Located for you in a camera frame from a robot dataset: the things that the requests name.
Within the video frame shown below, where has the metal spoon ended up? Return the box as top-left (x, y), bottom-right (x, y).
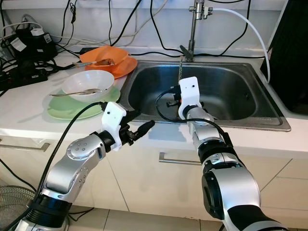
top-left (51, 88), bottom-right (106, 97)

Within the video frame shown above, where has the white cabinet drawer front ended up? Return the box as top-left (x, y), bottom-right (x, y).
top-left (0, 135), bottom-right (126, 212)
top-left (103, 144), bottom-right (299, 222)

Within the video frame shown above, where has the orange plate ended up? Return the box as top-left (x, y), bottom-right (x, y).
top-left (84, 55), bottom-right (138, 78)

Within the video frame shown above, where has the stainless steel sink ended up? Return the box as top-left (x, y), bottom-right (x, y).
top-left (118, 60), bottom-right (292, 132)

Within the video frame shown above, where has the green plate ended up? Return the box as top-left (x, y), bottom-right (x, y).
top-left (47, 88), bottom-right (121, 121)

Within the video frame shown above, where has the chrome faucet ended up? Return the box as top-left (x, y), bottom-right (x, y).
top-left (179, 0), bottom-right (215, 61)

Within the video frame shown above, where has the orange bowl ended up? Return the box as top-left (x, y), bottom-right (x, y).
top-left (79, 46), bottom-right (128, 68)

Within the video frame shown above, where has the metal fork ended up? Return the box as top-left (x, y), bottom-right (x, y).
top-left (75, 58), bottom-right (116, 67)

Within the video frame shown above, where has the black power strip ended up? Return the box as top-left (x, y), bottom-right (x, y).
top-left (0, 67), bottom-right (46, 92)

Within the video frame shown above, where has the black appliance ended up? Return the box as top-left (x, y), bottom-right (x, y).
top-left (267, 0), bottom-right (308, 114)

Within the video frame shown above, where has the black charger box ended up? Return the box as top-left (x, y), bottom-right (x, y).
top-left (7, 26), bottom-right (58, 62)

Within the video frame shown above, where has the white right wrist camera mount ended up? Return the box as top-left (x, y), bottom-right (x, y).
top-left (177, 76), bottom-right (202, 120)

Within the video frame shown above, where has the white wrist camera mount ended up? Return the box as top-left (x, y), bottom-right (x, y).
top-left (101, 101), bottom-right (128, 152)
top-left (177, 76), bottom-right (202, 120)

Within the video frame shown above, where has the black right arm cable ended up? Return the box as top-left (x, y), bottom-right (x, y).
top-left (155, 89), bottom-right (231, 145)

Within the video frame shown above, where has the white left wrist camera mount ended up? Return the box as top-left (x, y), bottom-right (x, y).
top-left (101, 101), bottom-right (128, 152)

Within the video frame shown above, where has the metal drawer handle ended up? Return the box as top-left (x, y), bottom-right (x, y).
top-left (159, 152), bottom-right (210, 167)
top-left (0, 136), bottom-right (13, 150)

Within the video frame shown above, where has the black power cable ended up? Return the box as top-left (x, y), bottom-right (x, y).
top-left (217, 0), bottom-right (252, 56)
top-left (148, 0), bottom-right (182, 54)

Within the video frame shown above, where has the white hose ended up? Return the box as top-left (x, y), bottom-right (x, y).
top-left (212, 8), bottom-right (271, 83)

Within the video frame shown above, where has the wire fan grille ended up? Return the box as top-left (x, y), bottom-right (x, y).
top-left (0, 185), bottom-right (37, 231)

